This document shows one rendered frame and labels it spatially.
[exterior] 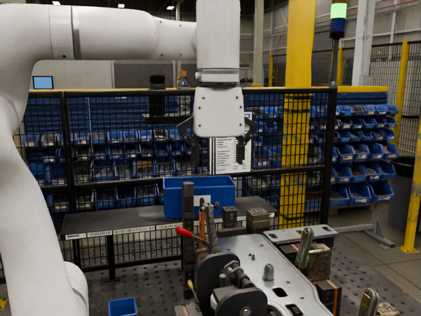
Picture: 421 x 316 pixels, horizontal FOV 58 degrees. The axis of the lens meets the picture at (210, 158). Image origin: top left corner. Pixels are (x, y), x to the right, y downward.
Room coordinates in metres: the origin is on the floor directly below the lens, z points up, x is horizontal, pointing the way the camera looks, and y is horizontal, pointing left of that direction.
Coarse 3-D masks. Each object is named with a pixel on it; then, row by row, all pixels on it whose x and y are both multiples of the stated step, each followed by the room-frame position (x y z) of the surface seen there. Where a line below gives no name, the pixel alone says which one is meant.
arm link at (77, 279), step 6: (66, 264) 0.75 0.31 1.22; (72, 264) 0.76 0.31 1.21; (66, 270) 0.72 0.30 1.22; (72, 270) 0.73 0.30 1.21; (78, 270) 0.75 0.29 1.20; (72, 276) 0.71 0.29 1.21; (78, 276) 0.73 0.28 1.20; (84, 276) 0.76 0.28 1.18; (72, 282) 0.69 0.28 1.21; (78, 282) 0.71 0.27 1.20; (84, 282) 0.73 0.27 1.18; (78, 288) 0.68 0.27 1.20; (84, 288) 0.71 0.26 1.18; (84, 294) 0.69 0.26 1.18
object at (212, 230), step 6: (204, 204) 1.13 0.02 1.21; (216, 204) 1.14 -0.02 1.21; (204, 210) 1.12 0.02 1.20; (210, 210) 1.12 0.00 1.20; (210, 216) 1.12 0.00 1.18; (210, 222) 1.12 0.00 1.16; (210, 228) 1.12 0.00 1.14; (210, 234) 1.12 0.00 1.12; (216, 234) 1.13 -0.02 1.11; (210, 240) 1.12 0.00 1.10; (216, 240) 1.12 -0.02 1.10
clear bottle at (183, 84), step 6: (180, 72) 1.76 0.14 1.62; (186, 72) 1.77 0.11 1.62; (180, 78) 1.76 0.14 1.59; (186, 78) 1.76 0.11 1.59; (180, 84) 1.75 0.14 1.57; (186, 84) 1.75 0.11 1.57; (180, 96) 1.74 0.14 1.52; (186, 96) 1.74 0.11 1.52; (180, 102) 1.74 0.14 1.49; (186, 102) 1.74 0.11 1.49; (180, 108) 1.74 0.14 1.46; (186, 108) 1.74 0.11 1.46; (180, 114) 1.75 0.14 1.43; (186, 114) 1.75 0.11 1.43
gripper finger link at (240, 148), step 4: (244, 136) 0.78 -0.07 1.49; (248, 136) 0.77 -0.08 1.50; (252, 136) 0.77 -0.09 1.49; (248, 140) 0.77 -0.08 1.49; (236, 144) 0.79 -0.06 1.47; (240, 144) 0.77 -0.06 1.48; (236, 148) 0.78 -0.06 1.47; (240, 148) 0.76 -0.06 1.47; (244, 148) 0.77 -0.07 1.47; (236, 152) 0.78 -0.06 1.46; (240, 152) 0.76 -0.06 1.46; (244, 152) 0.77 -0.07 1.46; (236, 156) 0.78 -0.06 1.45; (240, 156) 0.76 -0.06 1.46; (244, 156) 0.77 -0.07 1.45; (236, 160) 0.78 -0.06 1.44; (240, 160) 0.76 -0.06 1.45; (240, 164) 0.76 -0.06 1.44
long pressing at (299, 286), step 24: (240, 240) 1.33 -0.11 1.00; (264, 240) 1.33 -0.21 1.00; (240, 264) 1.14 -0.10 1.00; (264, 264) 1.14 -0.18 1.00; (288, 264) 1.14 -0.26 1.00; (264, 288) 1.00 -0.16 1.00; (288, 288) 1.00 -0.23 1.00; (312, 288) 1.00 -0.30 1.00; (288, 312) 0.89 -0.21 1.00; (312, 312) 0.89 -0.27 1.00
